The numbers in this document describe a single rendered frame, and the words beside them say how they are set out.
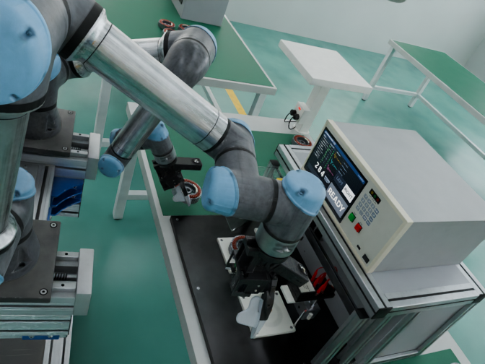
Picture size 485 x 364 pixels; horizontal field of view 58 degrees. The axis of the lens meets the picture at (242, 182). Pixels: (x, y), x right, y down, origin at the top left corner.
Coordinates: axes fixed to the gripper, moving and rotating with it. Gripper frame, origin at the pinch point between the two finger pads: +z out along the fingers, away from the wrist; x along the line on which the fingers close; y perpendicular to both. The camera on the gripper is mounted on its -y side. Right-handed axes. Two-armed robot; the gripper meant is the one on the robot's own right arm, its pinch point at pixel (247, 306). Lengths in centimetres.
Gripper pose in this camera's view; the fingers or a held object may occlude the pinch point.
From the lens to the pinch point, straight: 95.7
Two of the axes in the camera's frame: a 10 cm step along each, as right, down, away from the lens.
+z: -3.3, 7.4, 5.9
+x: 2.0, 6.6, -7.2
